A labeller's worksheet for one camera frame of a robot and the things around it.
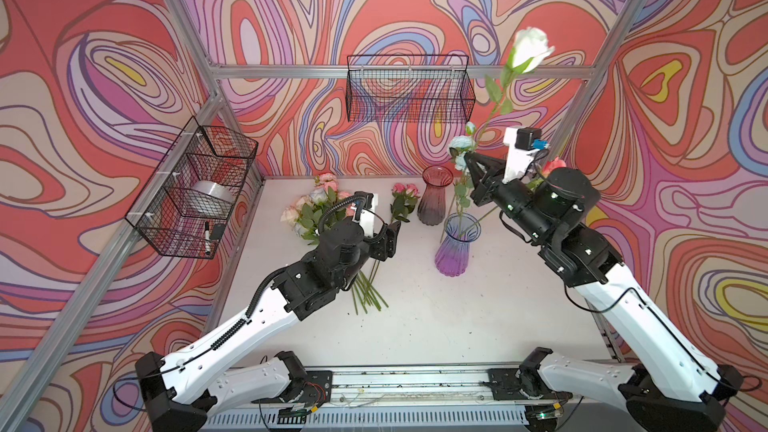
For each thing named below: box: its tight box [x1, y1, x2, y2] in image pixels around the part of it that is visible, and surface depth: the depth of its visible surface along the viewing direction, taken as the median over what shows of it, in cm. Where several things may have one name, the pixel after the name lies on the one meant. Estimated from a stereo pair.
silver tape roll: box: [188, 180, 237, 217], surface depth 73 cm
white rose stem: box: [458, 27, 555, 233], surface depth 43 cm
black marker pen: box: [205, 221, 211, 255], surface depth 74 cm
